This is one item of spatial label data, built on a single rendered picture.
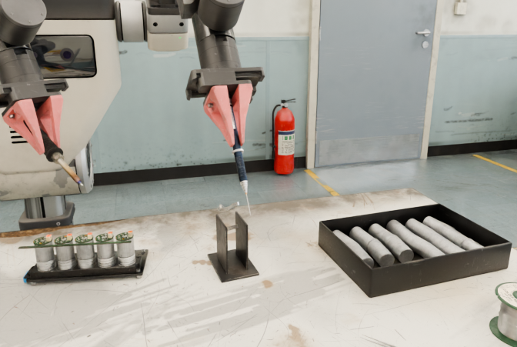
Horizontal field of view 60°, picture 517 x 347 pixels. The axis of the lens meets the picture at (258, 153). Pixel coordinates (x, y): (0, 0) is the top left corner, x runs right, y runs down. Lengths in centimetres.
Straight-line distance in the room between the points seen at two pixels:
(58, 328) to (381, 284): 41
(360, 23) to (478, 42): 111
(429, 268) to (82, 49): 75
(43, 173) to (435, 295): 79
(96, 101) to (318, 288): 60
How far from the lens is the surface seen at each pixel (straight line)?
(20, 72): 74
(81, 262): 70
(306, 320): 60
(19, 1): 72
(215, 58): 63
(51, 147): 72
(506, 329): 64
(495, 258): 76
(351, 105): 356
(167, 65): 318
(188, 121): 325
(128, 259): 69
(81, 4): 107
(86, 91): 100
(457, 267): 72
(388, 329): 61
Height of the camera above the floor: 111
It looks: 16 degrees down
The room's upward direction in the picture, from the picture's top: straight up
